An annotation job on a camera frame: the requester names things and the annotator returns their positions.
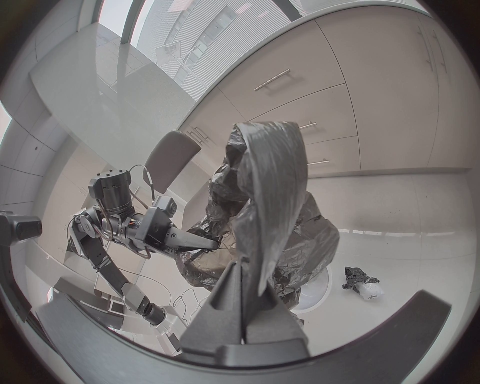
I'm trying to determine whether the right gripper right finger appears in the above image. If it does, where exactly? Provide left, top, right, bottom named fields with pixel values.
left=244, top=259, right=311, bottom=357

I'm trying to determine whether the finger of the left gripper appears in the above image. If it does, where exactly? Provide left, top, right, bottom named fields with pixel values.
left=165, top=226, right=220, bottom=253

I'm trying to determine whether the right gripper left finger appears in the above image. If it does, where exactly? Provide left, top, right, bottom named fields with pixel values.
left=181, top=258, right=247, bottom=355

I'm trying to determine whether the black plastic bag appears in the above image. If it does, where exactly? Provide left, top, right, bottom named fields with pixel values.
left=175, top=120, right=340, bottom=327

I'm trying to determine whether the white trash bin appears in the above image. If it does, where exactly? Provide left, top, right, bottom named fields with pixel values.
left=296, top=264, right=333, bottom=312

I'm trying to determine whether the crumpled black plastic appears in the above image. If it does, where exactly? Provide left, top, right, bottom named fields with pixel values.
left=342, top=266, right=380, bottom=290

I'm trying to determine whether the grey padded chair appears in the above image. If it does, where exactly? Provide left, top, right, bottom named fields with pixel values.
left=144, top=130, right=202, bottom=193

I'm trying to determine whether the crumpled clear wrapper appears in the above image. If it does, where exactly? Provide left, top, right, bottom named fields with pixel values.
left=358, top=282, right=386, bottom=302

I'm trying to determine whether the beige cabinet with drawers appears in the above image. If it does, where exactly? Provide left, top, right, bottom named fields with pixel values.
left=176, top=15, right=473, bottom=180

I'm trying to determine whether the window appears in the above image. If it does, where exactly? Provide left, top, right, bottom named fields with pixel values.
left=95, top=0, right=301, bottom=102

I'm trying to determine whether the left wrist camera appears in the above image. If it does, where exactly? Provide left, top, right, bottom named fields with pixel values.
left=152, top=195, right=178, bottom=226

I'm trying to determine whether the black cable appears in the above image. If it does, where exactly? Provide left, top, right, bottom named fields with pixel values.
left=128, top=164, right=155, bottom=201
left=133, top=274, right=211, bottom=327

